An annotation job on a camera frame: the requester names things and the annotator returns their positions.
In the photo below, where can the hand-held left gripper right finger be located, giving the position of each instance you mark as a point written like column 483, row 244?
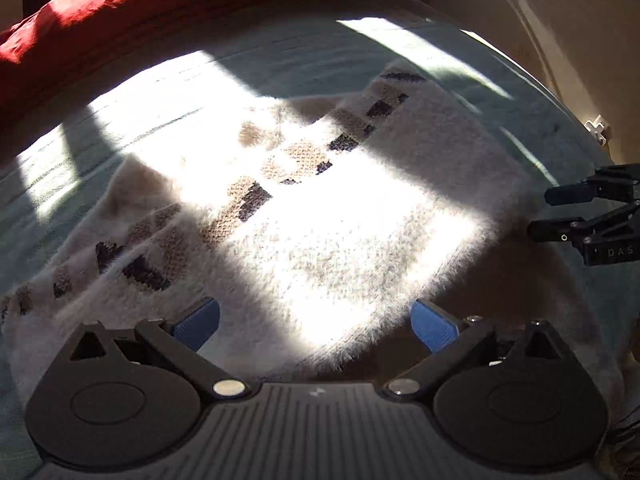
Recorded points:
column 432, row 325

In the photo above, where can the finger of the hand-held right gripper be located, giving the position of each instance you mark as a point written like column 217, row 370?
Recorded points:
column 570, row 194
column 555, row 231

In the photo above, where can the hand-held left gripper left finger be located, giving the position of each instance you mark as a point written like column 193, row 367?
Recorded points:
column 197, row 322

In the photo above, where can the white fuzzy sweater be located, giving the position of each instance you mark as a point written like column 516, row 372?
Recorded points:
column 350, row 210

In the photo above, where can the white charger plug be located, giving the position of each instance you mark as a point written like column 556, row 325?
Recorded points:
column 597, row 127

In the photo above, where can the green plaid bed sheet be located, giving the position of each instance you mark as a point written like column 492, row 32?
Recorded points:
column 300, row 60

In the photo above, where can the red quilt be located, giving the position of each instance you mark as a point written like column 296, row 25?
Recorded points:
column 100, row 15

